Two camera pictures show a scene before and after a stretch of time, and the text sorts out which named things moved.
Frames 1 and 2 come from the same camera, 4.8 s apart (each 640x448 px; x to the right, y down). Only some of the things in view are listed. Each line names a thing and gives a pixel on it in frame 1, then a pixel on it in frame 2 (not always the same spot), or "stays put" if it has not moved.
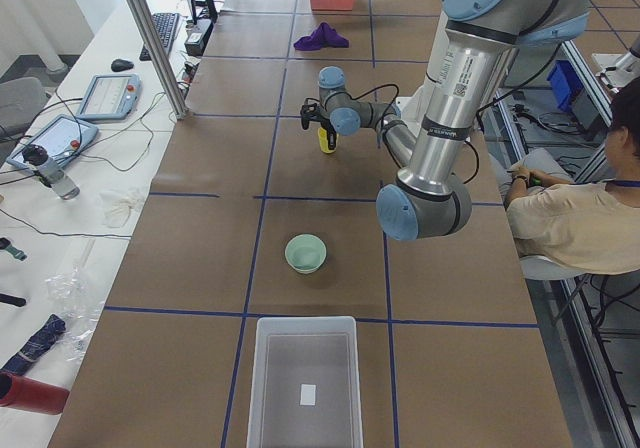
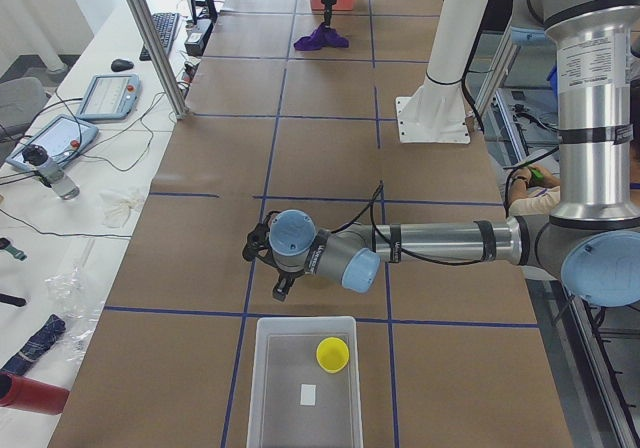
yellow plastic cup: (324, 142) → (332, 354)
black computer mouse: (120, 65) stays put
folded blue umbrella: (40, 343) stays put
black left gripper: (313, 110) → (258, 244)
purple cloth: (323, 36) stays put
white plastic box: (305, 389) stays put
